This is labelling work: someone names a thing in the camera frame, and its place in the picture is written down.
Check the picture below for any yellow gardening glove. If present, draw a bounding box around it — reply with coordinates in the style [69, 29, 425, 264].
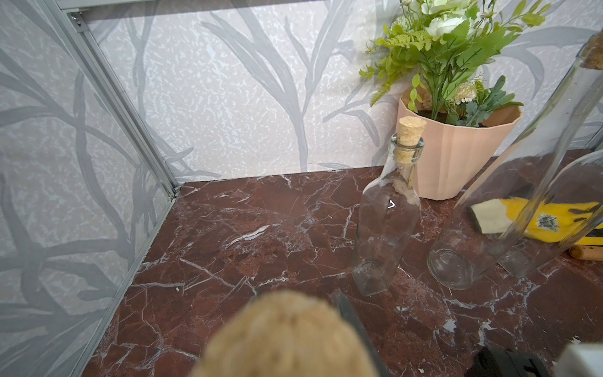
[469, 197, 601, 243]

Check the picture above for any short glass bottle gold label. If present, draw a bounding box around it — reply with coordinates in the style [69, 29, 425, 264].
[352, 116, 426, 296]

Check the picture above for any tall slim glass bottle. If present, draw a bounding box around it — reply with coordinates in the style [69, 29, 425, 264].
[426, 33, 602, 290]

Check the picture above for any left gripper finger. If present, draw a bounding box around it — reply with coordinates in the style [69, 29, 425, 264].
[333, 291, 391, 377]

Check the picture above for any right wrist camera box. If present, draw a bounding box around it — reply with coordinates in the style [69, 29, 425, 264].
[554, 343, 603, 377]

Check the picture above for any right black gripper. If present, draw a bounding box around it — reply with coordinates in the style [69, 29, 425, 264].
[464, 347, 551, 377]

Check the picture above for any green artificial plant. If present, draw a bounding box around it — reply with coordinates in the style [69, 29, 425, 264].
[360, 1, 551, 127]

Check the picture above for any pink flower pot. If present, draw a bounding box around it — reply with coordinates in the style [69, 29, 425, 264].
[397, 89, 521, 200]

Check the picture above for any blue hand rake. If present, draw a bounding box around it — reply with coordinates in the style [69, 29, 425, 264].
[568, 245, 603, 262]

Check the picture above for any glass bottle with red label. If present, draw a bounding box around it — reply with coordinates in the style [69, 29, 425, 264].
[190, 290, 378, 376]

